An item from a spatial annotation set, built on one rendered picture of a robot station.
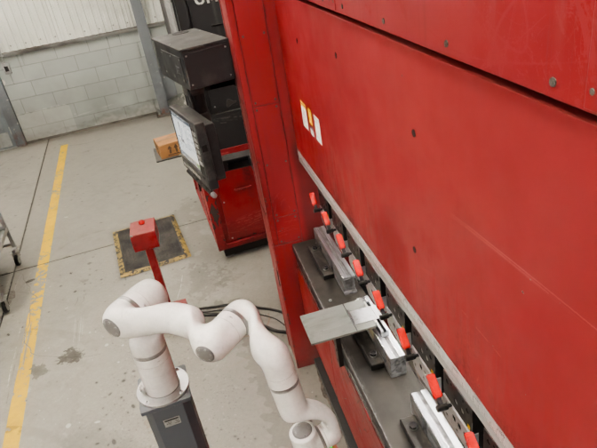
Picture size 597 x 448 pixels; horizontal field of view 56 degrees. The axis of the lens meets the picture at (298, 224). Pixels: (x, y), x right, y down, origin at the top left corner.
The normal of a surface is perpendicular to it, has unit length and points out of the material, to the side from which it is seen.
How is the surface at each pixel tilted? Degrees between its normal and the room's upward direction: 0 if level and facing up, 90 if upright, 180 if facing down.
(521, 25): 90
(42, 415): 0
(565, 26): 90
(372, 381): 0
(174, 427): 90
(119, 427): 0
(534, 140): 90
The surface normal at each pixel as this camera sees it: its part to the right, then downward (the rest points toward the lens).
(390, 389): -0.15, -0.86
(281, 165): 0.24, 0.45
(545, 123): -0.96, 0.24
